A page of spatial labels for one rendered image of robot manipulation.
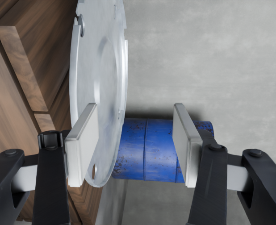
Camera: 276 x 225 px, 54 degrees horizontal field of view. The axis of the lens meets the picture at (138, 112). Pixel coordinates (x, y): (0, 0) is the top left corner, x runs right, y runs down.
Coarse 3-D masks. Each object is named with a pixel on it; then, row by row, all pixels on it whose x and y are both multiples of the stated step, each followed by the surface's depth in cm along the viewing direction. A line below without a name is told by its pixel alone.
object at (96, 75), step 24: (96, 0) 32; (96, 24) 33; (120, 24) 48; (72, 48) 25; (96, 48) 33; (120, 48) 50; (72, 72) 25; (96, 72) 33; (120, 72) 51; (72, 96) 25; (96, 96) 33; (120, 96) 52; (72, 120) 26; (96, 144) 35; (96, 168) 36
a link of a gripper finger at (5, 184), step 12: (0, 156) 13; (12, 156) 13; (24, 156) 14; (0, 168) 12; (12, 168) 12; (0, 180) 11; (0, 192) 11; (24, 192) 14; (0, 204) 11; (12, 204) 12; (0, 216) 11; (12, 216) 12
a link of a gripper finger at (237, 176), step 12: (204, 132) 17; (204, 144) 16; (228, 156) 14; (240, 156) 14; (228, 168) 13; (240, 168) 13; (228, 180) 14; (240, 180) 13; (252, 180) 13; (252, 192) 13
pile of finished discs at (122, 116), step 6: (120, 0) 51; (114, 6) 47; (120, 6) 52; (114, 12) 47; (78, 18) 34; (78, 24) 34; (126, 42) 59; (126, 48) 60; (126, 54) 61; (126, 60) 61; (126, 66) 61; (126, 72) 62; (126, 78) 62; (126, 84) 62; (126, 90) 62; (126, 96) 61; (120, 120) 58
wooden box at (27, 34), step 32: (0, 0) 24; (32, 0) 24; (64, 0) 30; (0, 32) 21; (32, 32) 23; (64, 32) 30; (0, 64) 23; (32, 64) 23; (64, 64) 30; (0, 96) 26; (32, 96) 26; (64, 96) 31; (0, 128) 29; (32, 128) 29; (64, 128) 31; (32, 192) 40; (96, 192) 48
